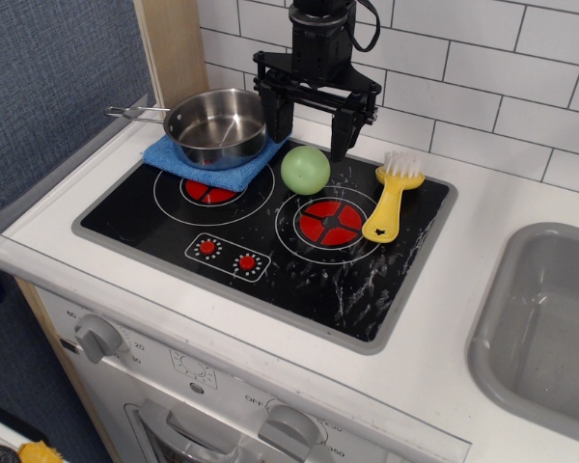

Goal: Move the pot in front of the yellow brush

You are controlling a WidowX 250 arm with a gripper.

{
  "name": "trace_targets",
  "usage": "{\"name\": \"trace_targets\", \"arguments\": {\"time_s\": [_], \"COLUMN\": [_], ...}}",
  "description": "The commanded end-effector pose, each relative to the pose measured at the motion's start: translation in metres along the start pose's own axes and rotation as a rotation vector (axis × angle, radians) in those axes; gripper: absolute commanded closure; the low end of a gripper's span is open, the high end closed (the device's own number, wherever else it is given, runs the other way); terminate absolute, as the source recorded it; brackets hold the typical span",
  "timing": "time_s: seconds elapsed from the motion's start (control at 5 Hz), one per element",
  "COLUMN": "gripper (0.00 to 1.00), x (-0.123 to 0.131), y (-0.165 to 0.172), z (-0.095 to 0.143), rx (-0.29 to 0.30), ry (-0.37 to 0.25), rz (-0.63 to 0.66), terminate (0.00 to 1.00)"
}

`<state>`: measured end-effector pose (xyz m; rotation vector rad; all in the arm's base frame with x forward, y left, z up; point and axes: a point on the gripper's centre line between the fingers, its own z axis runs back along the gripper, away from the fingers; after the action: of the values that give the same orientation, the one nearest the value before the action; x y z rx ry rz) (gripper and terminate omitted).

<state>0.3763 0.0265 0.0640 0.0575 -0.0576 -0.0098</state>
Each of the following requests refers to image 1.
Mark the yellow dish brush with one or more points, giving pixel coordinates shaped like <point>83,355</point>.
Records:
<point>399,172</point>

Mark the grey left oven knob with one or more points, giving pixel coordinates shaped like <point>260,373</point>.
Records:
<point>97,338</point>

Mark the grey right oven knob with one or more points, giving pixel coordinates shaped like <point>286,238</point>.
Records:
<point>290,432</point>

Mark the black toy stove top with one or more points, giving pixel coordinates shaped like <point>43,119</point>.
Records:
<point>300,259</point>

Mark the yellow black object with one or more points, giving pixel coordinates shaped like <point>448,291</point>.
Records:
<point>33,452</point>

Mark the green ball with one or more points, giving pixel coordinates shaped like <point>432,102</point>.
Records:
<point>305,170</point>

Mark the wooden side post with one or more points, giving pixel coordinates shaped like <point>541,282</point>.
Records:
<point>172,39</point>

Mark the grey sink basin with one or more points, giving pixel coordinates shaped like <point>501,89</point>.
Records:
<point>524,353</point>

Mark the white toy oven door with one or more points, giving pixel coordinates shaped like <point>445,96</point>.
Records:
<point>186,434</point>

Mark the grey oven knob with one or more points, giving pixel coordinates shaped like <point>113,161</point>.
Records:
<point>290,432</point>
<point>97,338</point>

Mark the stainless steel pan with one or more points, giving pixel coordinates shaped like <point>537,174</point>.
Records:
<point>214,130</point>

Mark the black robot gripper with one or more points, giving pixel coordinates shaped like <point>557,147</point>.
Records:
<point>318,72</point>

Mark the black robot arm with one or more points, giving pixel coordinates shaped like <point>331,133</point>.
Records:
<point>321,9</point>

